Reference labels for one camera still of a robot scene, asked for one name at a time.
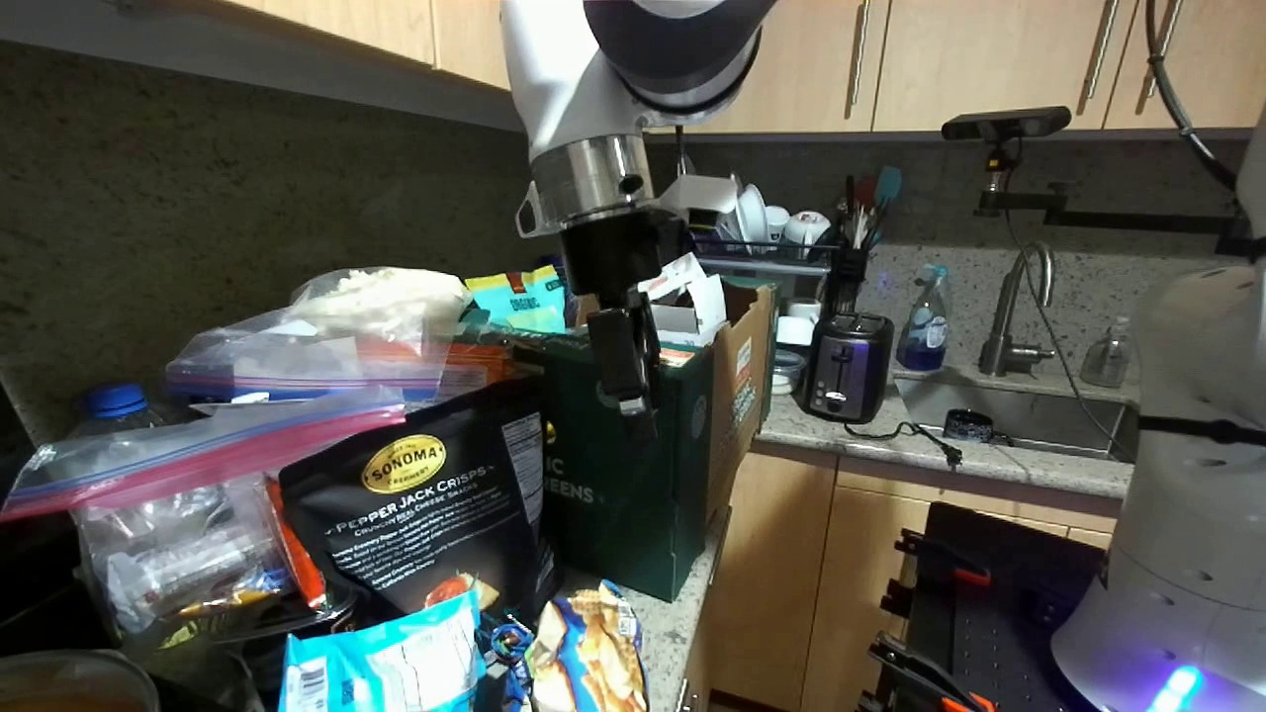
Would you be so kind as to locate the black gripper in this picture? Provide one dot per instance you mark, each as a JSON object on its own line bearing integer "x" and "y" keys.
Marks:
{"x": 618, "y": 257}

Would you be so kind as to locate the black snack pack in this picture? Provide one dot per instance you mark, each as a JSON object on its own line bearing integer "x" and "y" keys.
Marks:
{"x": 421, "y": 526}

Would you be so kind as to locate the dark blue snack pack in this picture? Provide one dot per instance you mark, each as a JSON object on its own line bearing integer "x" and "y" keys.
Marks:
{"x": 587, "y": 658}

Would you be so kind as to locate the teal snack bag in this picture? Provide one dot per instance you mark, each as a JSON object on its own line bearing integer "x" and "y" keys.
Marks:
{"x": 520, "y": 303}

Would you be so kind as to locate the green cardboard box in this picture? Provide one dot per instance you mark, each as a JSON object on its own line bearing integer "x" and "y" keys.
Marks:
{"x": 618, "y": 488}

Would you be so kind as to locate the blue spray bottle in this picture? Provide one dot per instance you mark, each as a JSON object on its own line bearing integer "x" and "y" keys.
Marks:
{"x": 924, "y": 337}

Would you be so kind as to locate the orange snack pack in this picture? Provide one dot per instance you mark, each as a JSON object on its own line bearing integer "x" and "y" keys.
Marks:
{"x": 300, "y": 555}

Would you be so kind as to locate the light blue snack pack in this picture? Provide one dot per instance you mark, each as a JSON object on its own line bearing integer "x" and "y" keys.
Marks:
{"x": 399, "y": 666}

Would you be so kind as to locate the blue capped bottle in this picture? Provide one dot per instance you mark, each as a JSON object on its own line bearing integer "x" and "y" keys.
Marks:
{"x": 115, "y": 405}

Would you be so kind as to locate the white paper bag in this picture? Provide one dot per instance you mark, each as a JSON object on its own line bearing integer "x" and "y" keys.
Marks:
{"x": 694, "y": 297}

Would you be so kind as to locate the black dish rack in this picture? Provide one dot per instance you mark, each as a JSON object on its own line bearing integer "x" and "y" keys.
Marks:
{"x": 759, "y": 261}

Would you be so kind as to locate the white plate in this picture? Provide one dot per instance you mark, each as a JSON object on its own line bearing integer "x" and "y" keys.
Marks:
{"x": 755, "y": 216}

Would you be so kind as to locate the white mug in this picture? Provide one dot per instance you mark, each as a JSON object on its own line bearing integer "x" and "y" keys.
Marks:
{"x": 776, "y": 224}
{"x": 808, "y": 225}

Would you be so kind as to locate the black toaster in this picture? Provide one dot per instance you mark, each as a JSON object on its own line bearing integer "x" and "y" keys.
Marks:
{"x": 850, "y": 378}

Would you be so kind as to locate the black utensil holder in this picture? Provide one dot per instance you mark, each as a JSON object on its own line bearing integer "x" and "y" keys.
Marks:
{"x": 850, "y": 278}

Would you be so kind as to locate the wooden lower cabinets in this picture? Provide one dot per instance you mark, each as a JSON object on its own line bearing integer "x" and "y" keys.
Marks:
{"x": 806, "y": 567}

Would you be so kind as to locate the clear plastic bag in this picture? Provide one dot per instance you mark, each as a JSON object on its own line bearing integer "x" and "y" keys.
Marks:
{"x": 359, "y": 319}

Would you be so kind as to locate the teal kitchen utensil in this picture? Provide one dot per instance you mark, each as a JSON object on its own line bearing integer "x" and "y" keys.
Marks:
{"x": 889, "y": 188}

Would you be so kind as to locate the metal faucet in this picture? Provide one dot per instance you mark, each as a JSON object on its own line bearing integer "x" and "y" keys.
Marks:
{"x": 1009, "y": 319}

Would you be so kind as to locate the steel sink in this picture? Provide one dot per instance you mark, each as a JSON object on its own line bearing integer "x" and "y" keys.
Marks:
{"x": 1041, "y": 419}

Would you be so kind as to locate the clear soap dispenser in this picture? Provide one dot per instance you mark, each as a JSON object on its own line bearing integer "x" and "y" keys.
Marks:
{"x": 1111, "y": 356}

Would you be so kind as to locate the clear zip bag pink seal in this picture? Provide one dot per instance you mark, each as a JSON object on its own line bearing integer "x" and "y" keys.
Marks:
{"x": 171, "y": 555}

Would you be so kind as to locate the dark pot with lid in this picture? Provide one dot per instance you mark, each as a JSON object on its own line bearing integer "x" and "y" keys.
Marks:
{"x": 74, "y": 684}

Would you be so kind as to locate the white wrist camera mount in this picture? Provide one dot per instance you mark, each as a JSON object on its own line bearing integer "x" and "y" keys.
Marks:
{"x": 697, "y": 194}

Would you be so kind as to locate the black stereo camera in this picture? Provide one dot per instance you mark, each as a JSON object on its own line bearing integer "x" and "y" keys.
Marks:
{"x": 1009, "y": 121}

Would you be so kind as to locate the black camera stand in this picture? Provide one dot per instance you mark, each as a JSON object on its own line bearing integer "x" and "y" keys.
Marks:
{"x": 1120, "y": 220}

